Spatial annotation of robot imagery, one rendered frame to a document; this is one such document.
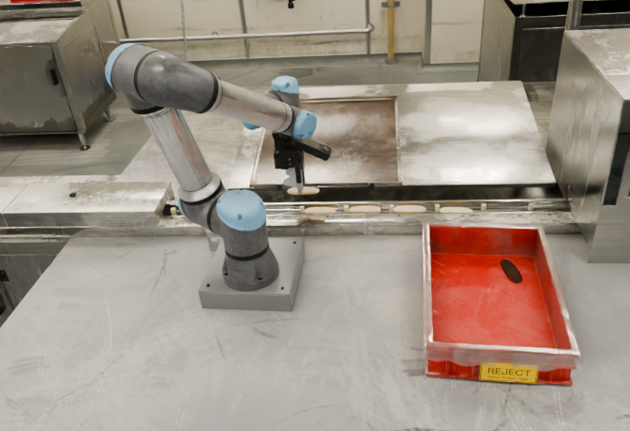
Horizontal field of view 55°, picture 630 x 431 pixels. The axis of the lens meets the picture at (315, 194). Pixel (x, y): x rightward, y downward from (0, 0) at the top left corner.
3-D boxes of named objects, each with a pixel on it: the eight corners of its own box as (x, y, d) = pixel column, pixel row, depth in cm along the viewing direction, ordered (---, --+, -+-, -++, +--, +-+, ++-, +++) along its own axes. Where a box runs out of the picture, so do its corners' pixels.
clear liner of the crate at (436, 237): (420, 379, 134) (421, 349, 129) (419, 246, 175) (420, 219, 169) (578, 390, 129) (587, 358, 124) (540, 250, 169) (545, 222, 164)
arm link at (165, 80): (177, 52, 117) (325, 108, 156) (145, 44, 124) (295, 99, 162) (160, 110, 118) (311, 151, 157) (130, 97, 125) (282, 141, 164)
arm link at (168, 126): (219, 245, 158) (127, 69, 122) (185, 226, 167) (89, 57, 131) (250, 215, 164) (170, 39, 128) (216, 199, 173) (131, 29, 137)
